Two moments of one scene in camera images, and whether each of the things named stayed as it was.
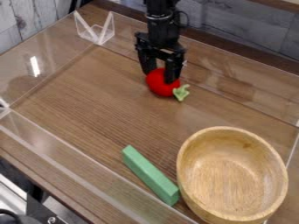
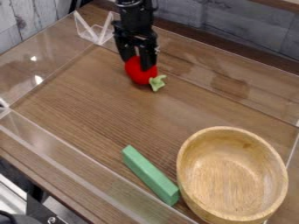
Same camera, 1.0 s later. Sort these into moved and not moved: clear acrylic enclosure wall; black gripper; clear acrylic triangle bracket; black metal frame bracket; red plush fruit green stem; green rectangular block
Moved: black gripper; red plush fruit green stem
Not moved: green rectangular block; clear acrylic triangle bracket; clear acrylic enclosure wall; black metal frame bracket
